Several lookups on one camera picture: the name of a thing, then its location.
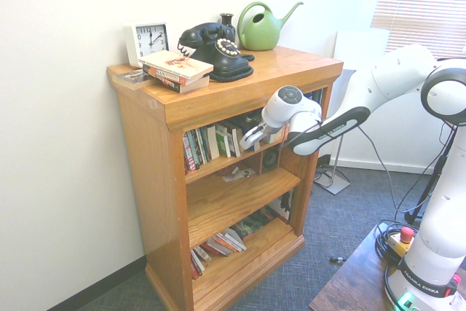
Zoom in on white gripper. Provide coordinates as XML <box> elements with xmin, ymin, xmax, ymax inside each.
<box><xmin>239</xmin><ymin>124</ymin><xmax>272</xmax><ymax>151</ymax></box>

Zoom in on teal spine book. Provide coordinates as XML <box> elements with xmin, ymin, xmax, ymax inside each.
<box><xmin>189</xmin><ymin>129</ymin><xmax>204</xmax><ymax>170</ymax></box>

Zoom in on red white spine book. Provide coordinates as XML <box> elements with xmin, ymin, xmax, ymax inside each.
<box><xmin>182</xmin><ymin>131</ymin><xmax>194</xmax><ymax>173</ymax></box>

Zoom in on black and white cover book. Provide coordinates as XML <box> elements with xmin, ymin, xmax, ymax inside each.
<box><xmin>267</xmin><ymin>190</ymin><xmax>295</xmax><ymax>224</ymax></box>

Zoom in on black red spine thick book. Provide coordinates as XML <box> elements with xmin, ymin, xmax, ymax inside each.
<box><xmin>154</xmin><ymin>74</ymin><xmax>211</xmax><ymax>94</ymax></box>

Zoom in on green cover lying book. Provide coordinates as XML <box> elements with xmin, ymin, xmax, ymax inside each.
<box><xmin>232</xmin><ymin>212</ymin><xmax>276</xmax><ymax>241</ymax></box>

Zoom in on white grey leaning book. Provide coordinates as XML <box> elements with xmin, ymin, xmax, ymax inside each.
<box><xmin>221</xmin><ymin>229</ymin><xmax>248</xmax><ymax>253</ymax></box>

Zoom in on orange and black spine book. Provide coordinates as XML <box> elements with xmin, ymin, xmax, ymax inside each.
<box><xmin>142</xmin><ymin>64</ymin><xmax>210</xmax><ymax>86</ymax></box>

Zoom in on dark cover flat book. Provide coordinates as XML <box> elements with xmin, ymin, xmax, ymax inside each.
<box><xmin>111</xmin><ymin>68</ymin><xmax>156</xmax><ymax>90</ymax></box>

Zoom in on red spine leaning book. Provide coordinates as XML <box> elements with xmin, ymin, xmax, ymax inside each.
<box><xmin>190</xmin><ymin>248</ymin><xmax>204</xmax><ymax>280</ymax></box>

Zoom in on small grey speaker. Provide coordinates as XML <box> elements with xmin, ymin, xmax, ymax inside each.
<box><xmin>262</xmin><ymin>147</ymin><xmax>280</xmax><ymax>173</ymax></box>

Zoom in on white cover slim paperback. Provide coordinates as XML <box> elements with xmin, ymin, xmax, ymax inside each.
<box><xmin>206</xmin><ymin>124</ymin><xmax>221</xmax><ymax>161</ymax></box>

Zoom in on loose papers and cards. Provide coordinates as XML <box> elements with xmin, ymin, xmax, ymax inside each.
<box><xmin>222</xmin><ymin>165</ymin><xmax>256</xmax><ymax>183</ymax></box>

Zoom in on wooden bookshelf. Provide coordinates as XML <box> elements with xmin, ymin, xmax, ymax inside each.
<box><xmin>106</xmin><ymin>45</ymin><xmax>344</xmax><ymax>311</ymax></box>

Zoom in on black rotary telephone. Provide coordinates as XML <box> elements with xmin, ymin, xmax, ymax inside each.
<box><xmin>177</xmin><ymin>22</ymin><xmax>256</xmax><ymax>83</ymax></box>

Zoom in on green watering can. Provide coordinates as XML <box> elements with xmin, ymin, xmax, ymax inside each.
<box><xmin>237</xmin><ymin>1</ymin><xmax>304</xmax><ymax>52</ymax></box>

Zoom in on white paperback with red art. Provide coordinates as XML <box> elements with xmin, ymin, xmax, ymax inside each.
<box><xmin>138</xmin><ymin>50</ymin><xmax>215</xmax><ymax>81</ymax></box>

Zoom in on small black vase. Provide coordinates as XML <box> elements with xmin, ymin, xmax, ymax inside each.
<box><xmin>219</xmin><ymin>12</ymin><xmax>236</xmax><ymax>41</ymax></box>

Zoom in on white shade floor lamp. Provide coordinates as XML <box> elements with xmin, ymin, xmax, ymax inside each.
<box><xmin>313</xmin><ymin>29</ymin><xmax>390</xmax><ymax>195</ymax></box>

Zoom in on white square clock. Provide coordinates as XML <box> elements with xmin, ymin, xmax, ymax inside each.
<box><xmin>122</xmin><ymin>22</ymin><xmax>171</xmax><ymax>68</ymax></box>

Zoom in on yellow emergency stop button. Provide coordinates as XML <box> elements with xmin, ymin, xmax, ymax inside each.
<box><xmin>387</xmin><ymin>227</ymin><xmax>416</xmax><ymax>258</ymax></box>

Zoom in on black floor cable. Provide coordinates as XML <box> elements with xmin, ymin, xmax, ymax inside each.
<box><xmin>312</xmin><ymin>156</ymin><xmax>335</xmax><ymax>184</ymax></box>

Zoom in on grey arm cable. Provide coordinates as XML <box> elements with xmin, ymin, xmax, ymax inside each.
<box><xmin>358</xmin><ymin>125</ymin><xmax>443</xmax><ymax>219</ymax></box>

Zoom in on black coiled cables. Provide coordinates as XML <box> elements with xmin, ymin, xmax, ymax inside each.
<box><xmin>374</xmin><ymin>219</ymin><xmax>406</xmax><ymax>267</ymax></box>

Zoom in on black camera stand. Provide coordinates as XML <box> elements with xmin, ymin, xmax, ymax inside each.
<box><xmin>403</xmin><ymin>123</ymin><xmax>460</xmax><ymax>223</ymax></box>

